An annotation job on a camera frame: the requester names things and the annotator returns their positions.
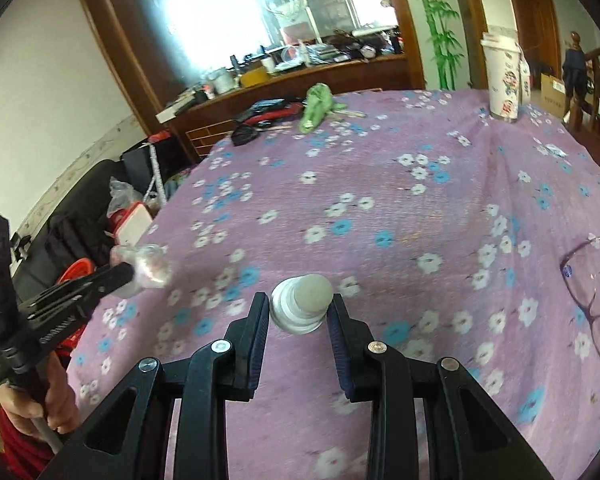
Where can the dark jacket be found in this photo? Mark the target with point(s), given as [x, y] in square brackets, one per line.
[576, 67]

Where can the wooden stick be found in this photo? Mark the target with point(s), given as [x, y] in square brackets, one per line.
[350, 112]
[277, 129]

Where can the black red hand tool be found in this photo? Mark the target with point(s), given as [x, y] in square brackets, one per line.
[275, 110]

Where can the metal pot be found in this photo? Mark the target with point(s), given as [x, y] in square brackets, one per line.
[226, 81]

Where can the bamboo wall decal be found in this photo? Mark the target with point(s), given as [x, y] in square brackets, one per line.
[442, 35]

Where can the black wall mount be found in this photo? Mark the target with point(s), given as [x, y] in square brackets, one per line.
[21, 247]

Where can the cartoon print paper cup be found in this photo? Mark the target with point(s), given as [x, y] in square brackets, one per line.
[502, 85]

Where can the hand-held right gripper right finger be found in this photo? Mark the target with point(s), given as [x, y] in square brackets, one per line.
[337, 350]

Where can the small black case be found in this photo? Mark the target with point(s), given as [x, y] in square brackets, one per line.
[243, 135]

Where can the red plastic basket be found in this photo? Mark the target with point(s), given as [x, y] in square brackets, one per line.
[77, 270]

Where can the clear plastic bag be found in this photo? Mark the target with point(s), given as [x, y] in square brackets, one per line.
[122, 192]

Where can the small white grey bottle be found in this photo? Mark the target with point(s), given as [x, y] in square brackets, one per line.
[300, 310]

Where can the black sofa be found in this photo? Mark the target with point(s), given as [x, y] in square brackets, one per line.
[95, 180]

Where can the cardboard box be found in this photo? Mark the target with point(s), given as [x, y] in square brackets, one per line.
[553, 95]

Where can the yellow box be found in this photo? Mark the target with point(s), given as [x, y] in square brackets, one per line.
[255, 77]

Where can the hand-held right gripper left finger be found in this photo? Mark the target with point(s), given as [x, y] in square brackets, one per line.
[257, 350]

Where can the green crumpled bag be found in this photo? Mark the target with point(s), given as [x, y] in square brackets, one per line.
[315, 105]

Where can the clear plastic wrapper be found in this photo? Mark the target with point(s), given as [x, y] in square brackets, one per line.
[150, 270]

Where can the purple floral tablecloth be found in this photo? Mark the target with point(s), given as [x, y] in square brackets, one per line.
[405, 260]

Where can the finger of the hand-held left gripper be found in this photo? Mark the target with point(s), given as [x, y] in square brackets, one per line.
[95, 282]

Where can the red framed white board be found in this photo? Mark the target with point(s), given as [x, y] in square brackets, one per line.
[132, 227]

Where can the wooden door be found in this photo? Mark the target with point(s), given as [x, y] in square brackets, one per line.
[535, 20]

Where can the small clear wrapper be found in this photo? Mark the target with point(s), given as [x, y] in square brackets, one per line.
[557, 150]

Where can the wooden counter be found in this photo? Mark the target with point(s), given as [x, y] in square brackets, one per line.
[340, 75]

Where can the dark paper bag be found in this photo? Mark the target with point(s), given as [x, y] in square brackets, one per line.
[135, 165]

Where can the person's left forearm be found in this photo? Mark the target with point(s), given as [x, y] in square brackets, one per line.
[20, 455]

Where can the person's left hand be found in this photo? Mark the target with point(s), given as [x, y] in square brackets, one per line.
[55, 400]

